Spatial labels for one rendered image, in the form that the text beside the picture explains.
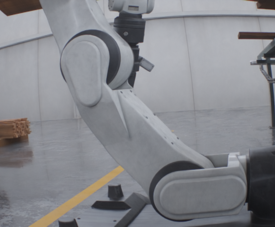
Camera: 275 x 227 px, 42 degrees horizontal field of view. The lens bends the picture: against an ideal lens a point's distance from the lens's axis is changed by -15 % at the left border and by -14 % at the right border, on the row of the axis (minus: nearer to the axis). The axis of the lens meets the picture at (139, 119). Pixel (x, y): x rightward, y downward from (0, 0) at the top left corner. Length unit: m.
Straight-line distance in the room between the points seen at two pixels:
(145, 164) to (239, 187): 0.22
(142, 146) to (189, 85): 7.76
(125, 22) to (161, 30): 7.71
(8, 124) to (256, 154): 4.12
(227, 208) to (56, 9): 0.61
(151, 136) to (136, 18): 0.36
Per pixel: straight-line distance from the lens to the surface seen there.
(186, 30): 8.70
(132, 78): 1.07
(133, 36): 1.06
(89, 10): 0.90
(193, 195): 0.81
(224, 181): 0.80
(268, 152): 0.86
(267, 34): 2.66
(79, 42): 0.85
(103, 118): 0.85
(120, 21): 1.07
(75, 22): 0.91
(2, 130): 4.84
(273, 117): 4.34
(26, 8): 1.44
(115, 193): 1.12
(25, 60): 9.90
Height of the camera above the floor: 0.51
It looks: 4 degrees down
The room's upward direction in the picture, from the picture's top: 5 degrees counter-clockwise
